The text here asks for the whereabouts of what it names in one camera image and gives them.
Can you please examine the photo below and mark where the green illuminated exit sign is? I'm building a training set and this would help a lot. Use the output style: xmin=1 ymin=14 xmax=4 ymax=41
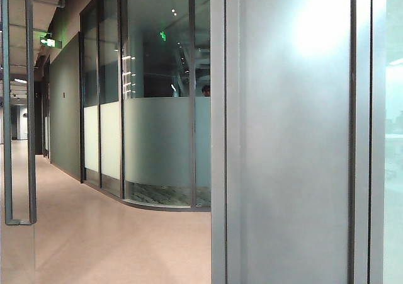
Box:
xmin=39 ymin=29 xmax=63 ymax=48

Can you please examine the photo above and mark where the pale frosted glass pane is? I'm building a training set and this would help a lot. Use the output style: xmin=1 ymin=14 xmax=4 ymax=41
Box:
xmin=383 ymin=0 xmax=403 ymax=284

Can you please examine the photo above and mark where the curved frosted glass partition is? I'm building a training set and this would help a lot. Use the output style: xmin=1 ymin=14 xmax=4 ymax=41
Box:
xmin=121 ymin=0 xmax=212 ymax=209

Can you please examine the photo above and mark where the dark metal door post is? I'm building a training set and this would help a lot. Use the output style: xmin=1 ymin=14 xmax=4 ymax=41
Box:
xmin=209 ymin=0 xmax=240 ymax=284
xmin=348 ymin=0 xmax=387 ymax=284

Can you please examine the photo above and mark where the narrow frosted glass partition pane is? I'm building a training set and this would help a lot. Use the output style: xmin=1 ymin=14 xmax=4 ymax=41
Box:
xmin=79 ymin=4 xmax=101 ymax=188
xmin=98 ymin=0 xmax=123 ymax=199

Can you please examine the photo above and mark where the dark metal glass door frame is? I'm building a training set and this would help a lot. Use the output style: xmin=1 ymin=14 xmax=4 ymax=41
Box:
xmin=1 ymin=0 xmax=38 ymax=225

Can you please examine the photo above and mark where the grey ceiling pipe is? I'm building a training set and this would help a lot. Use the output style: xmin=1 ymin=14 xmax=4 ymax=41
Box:
xmin=8 ymin=0 xmax=67 ymax=10

